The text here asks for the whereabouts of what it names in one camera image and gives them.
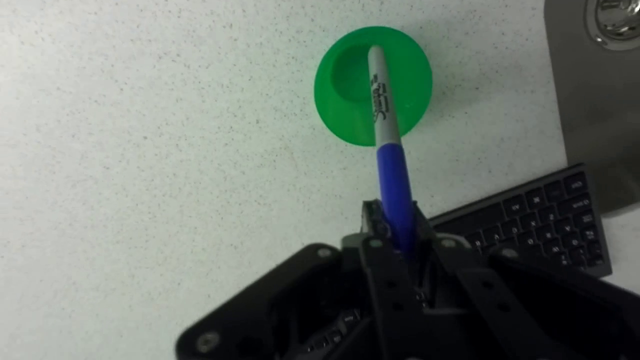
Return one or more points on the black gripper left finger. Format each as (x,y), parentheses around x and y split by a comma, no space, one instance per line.
(391,287)

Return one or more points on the green plastic cup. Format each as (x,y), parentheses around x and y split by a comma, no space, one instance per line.
(347,100)

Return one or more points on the blue capped marker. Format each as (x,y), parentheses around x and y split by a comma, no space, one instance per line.
(392,181)

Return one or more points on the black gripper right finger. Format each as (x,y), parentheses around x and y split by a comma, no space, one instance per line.
(480,287)

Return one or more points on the black computer keyboard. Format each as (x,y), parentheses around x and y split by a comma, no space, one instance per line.
(546,221)

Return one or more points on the metal sink drain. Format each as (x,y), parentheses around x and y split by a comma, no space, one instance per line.
(617,20)

